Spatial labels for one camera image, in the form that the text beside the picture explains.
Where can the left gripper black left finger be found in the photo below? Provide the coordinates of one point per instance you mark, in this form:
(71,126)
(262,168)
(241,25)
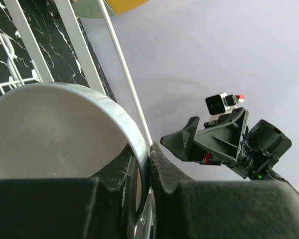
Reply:
(98,207)

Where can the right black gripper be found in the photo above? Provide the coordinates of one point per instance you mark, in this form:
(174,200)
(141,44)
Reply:
(222,140)

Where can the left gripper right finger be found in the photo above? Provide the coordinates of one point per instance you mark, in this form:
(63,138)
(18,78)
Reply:
(189,209)

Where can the white bowl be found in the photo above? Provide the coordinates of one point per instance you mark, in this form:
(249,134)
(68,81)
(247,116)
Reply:
(61,130)

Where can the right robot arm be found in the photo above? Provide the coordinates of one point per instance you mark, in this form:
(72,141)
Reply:
(261,148)

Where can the pastel round drawer cabinet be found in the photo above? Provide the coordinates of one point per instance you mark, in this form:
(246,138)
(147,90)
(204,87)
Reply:
(91,8)

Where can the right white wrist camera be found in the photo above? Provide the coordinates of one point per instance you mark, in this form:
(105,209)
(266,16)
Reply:
(223,103)

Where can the white wire dish rack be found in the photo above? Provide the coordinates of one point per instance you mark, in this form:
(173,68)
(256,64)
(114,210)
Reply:
(78,41)

